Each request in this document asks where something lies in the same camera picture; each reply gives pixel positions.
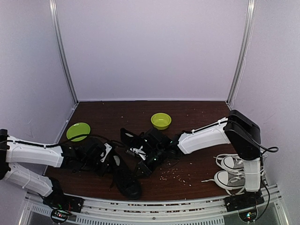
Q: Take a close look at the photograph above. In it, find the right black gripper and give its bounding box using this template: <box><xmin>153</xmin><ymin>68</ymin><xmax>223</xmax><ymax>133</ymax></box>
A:
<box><xmin>132</xmin><ymin>147</ymin><xmax>166</xmax><ymax>180</ymax></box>

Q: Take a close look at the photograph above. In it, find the black sneaker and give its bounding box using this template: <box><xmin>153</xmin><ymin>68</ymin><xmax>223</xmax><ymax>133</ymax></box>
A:
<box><xmin>120</xmin><ymin>128</ymin><xmax>150</xmax><ymax>155</ymax></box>
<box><xmin>109</xmin><ymin>150</ymin><xmax>142</xmax><ymax>200</ymax></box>

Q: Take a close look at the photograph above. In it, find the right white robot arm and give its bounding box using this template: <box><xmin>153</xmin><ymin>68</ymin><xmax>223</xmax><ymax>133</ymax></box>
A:
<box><xmin>132</xmin><ymin>110</ymin><xmax>262</xmax><ymax>207</ymax></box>

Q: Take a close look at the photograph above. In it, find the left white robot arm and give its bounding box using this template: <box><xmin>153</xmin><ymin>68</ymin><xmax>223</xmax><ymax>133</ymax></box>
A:
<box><xmin>0</xmin><ymin>129</ymin><xmax>113</xmax><ymax>208</ymax></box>

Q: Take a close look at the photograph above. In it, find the green plate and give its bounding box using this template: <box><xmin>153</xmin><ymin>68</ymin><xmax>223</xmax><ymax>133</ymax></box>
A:
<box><xmin>66</xmin><ymin>122</ymin><xmax>91</xmax><ymax>140</ymax></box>

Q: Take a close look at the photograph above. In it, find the green bowl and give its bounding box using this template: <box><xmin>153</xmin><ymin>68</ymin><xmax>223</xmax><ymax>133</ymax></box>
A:
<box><xmin>150</xmin><ymin>112</ymin><xmax>172</xmax><ymax>130</ymax></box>

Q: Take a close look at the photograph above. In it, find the grey sneaker rear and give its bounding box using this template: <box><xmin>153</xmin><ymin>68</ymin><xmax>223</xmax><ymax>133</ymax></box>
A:
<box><xmin>214</xmin><ymin>153</ymin><xmax>268</xmax><ymax>173</ymax></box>

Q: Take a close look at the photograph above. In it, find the grey sneaker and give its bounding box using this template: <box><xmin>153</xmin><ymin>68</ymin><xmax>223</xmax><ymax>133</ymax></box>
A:
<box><xmin>214</xmin><ymin>153</ymin><xmax>268</xmax><ymax>173</ymax></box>
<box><xmin>201</xmin><ymin>170</ymin><xmax>265</xmax><ymax>195</ymax></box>

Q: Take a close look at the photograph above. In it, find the grey sneaker front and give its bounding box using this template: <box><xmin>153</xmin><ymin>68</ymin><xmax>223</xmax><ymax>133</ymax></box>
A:
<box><xmin>201</xmin><ymin>170</ymin><xmax>265</xmax><ymax>195</ymax></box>

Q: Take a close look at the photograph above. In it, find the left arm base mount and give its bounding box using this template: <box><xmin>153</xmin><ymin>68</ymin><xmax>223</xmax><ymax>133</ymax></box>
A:
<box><xmin>40</xmin><ymin>195</ymin><xmax>84</xmax><ymax>225</ymax></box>

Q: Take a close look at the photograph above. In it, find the aluminium front rail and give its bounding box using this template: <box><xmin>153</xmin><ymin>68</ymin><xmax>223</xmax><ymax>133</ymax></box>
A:
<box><xmin>17</xmin><ymin>185</ymin><xmax>291</xmax><ymax>225</ymax></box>

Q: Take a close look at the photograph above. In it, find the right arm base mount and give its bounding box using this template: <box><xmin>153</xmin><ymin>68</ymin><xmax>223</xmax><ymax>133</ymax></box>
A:
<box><xmin>224</xmin><ymin>191</ymin><xmax>264</xmax><ymax>223</ymax></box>

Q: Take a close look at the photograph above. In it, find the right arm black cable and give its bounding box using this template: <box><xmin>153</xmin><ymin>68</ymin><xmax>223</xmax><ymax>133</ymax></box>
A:
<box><xmin>255</xmin><ymin>138</ymin><xmax>279</xmax><ymax>154</ymax></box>

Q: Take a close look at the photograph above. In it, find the left aluminium frame post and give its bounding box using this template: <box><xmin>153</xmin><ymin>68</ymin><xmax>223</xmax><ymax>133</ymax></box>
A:
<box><xmin>49</xmin><ymin>0</ymin><xmax>79</xmax><ymax>105</ymax></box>

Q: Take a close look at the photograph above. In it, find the aluminium frame post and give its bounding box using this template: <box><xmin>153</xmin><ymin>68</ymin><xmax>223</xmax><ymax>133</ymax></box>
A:
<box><xmin>49</xmin><ymin>0</ymin><xmax>79</xmax><ymax>105</ymax></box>
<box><xmin>226</xmin><ymin>0</ymin><xmax>256</xmax><ymax>109</ymax></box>

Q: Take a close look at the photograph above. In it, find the right aluminium frame post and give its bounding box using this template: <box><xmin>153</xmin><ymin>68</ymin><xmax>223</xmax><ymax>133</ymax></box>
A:
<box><xmin>226</xmin><ymin>0</ymin><xmax>256</xmax><ymax>109</ymax></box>

